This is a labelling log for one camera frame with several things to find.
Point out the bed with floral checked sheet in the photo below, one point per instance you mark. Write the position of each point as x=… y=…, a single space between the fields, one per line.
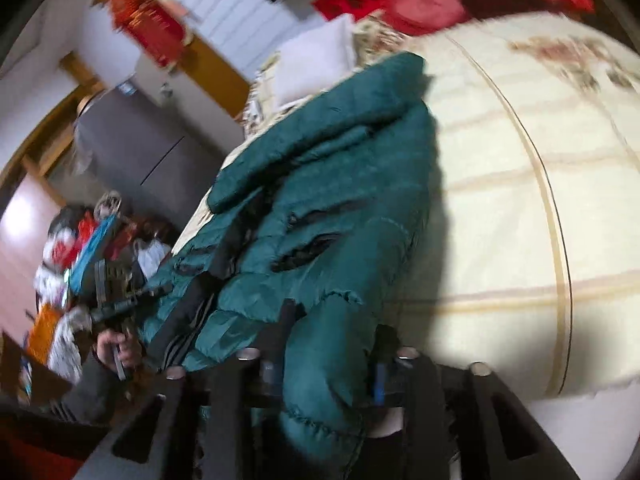
x=500 y=185

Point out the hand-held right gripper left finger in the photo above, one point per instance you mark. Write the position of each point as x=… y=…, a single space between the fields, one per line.
x=272 y=372

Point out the red heart-shaped cushion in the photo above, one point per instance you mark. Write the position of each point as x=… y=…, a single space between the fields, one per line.
x=430 y=5

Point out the pile of mixed clothes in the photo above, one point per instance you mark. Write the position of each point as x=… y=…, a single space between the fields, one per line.
x=65 y=260

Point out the grey refrigerator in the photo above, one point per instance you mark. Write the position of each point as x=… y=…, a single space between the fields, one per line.
x=150 y=155

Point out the person's left hand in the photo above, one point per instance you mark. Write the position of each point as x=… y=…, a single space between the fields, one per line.
x=105 y=347

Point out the person's left forearm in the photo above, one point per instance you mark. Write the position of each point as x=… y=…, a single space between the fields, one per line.
x=85 y=395

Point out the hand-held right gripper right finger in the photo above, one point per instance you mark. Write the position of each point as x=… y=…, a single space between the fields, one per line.
x=380 y=385

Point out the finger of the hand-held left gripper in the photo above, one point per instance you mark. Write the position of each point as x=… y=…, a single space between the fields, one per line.
x=152 y=294

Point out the dark green puffer jacket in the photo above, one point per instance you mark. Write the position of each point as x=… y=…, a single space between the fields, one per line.
x=340 y=185

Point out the red tasselled wall banner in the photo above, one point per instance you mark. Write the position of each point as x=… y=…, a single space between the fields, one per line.
x=145 y=20

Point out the white square pillow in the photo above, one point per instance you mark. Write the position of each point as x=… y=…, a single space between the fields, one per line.
x=315 y=67

